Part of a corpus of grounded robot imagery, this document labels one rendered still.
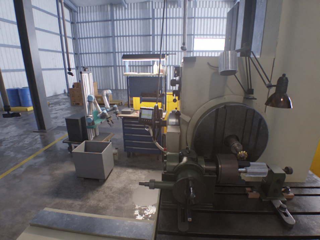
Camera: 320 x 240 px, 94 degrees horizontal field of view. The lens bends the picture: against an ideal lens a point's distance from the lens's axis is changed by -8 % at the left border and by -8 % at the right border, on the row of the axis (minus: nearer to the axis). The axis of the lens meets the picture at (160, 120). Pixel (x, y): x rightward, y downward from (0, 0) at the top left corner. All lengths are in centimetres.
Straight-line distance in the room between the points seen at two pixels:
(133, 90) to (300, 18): 288
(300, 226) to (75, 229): 143
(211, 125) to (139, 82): 248
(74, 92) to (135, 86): 621
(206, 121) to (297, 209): 80
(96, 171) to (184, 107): 206
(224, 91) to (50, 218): 165
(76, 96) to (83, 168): 668
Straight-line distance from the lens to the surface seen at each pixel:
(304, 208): 142
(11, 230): 287
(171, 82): 152
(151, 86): 344
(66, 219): 157
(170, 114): 149
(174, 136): 126
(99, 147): 319
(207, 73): 127
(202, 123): 122
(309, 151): 182
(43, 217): 167
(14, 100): 1034
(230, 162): 108
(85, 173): 307
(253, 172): 118
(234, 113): 124
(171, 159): 103
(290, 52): 150
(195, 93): 127
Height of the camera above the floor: 182
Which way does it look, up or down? 18 degrees down
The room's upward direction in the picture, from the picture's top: straight up
